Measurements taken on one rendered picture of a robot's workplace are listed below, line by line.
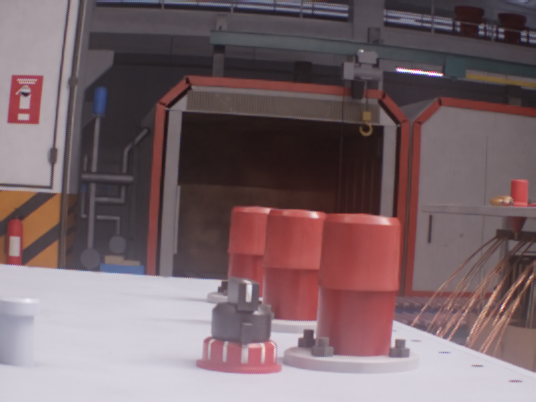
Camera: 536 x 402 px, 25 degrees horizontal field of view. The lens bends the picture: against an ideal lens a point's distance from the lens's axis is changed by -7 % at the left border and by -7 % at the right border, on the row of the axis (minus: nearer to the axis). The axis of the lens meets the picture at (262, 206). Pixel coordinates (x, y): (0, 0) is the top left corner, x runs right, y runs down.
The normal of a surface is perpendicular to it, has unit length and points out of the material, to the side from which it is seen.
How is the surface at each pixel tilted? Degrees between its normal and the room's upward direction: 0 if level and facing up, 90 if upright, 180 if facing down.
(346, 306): 91
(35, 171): 90
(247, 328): 90
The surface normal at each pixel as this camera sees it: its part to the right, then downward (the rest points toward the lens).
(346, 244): -0.38, -0.04
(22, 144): 0.14, 0.01
